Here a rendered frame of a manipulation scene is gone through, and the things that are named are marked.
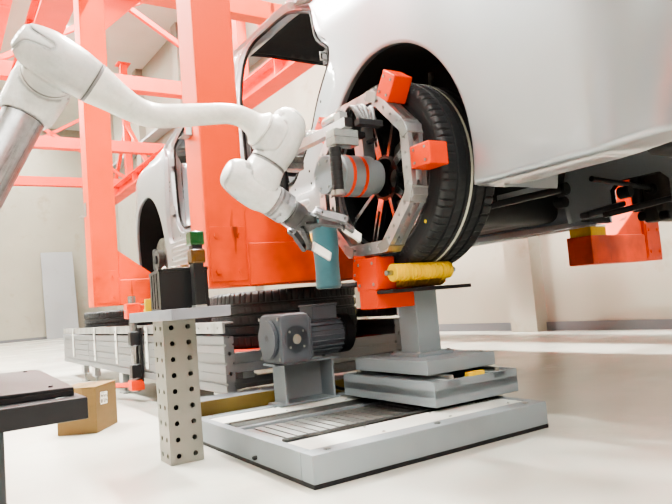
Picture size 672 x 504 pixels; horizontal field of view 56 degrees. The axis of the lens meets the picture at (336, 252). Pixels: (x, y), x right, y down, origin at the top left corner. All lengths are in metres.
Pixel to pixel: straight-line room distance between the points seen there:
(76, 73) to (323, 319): 1.22
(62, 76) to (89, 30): 2.99
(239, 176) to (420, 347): 0.91
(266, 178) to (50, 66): 0.57
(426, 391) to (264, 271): 0.80
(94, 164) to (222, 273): 2.11
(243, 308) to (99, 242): 1.75
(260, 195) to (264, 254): 0.75
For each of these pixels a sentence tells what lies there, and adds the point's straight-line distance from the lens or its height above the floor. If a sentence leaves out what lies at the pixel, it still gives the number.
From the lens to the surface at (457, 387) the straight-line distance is 2.02.
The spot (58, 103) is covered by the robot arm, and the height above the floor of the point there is 0.97.
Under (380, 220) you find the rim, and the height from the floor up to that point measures 0.71.
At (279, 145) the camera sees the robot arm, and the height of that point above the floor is 0.86.
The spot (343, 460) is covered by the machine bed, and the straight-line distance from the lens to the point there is 1.60.
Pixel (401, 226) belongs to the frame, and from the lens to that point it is 2.00.
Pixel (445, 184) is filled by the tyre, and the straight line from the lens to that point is 1.97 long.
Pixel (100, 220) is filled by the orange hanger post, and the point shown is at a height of 1.06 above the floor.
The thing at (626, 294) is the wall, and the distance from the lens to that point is 5.76.
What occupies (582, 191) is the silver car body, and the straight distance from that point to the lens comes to 3.54.
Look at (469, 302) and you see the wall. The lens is 6.85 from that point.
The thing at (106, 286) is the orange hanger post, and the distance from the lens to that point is 4.18.
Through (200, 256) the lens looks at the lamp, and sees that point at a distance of 1.77.
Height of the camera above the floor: 0.44
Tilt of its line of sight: 4 degrees up
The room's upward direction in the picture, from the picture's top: 5 degrees counter-clockwise
